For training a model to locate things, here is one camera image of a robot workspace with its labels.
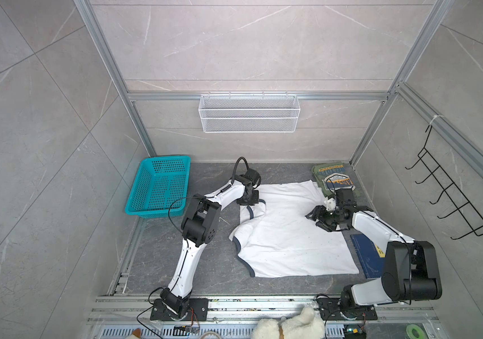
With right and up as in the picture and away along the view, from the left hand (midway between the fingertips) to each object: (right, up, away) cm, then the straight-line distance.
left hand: (256, 198), depth 102 cm
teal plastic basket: (-50, +5, +6) cm, 50 cm away
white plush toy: (+12, -35, -40) cm, 54 cm away
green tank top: (+40, +11, +6) cm, 42 cm away
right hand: (+24, -7, -12) cm, 28 cm away
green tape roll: (+52, -42, -32) cm, 75 cm away
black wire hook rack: (+61, +2, -38) cm, 72 cm away
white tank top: (+9, -16, -10) cm, 21 cm away
